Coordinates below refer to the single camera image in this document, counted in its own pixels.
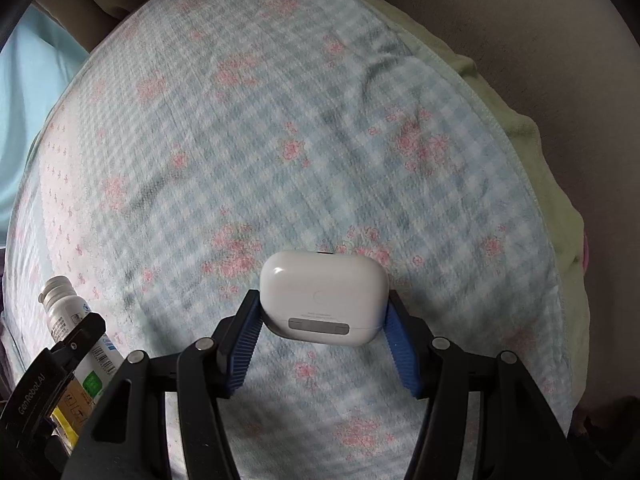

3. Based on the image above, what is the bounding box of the yellow tape roll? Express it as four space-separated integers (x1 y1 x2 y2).
51 406 84 451

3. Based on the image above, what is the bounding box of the green mattress pad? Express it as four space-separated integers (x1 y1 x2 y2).
362 0 590 408

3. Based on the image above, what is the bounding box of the light blue hanging cloth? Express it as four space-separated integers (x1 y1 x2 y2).
0 6 88 244

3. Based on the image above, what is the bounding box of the brown cardboard box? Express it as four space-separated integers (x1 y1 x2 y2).
58 377 94 434

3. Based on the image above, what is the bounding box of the blue checkered bed sheet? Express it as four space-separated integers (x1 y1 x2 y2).
1 0 574 479

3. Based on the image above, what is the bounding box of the white earbuds case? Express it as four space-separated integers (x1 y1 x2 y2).
259 252 390 347

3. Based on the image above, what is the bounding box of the white pill bottle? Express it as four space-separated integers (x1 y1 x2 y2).
37 275 125 406

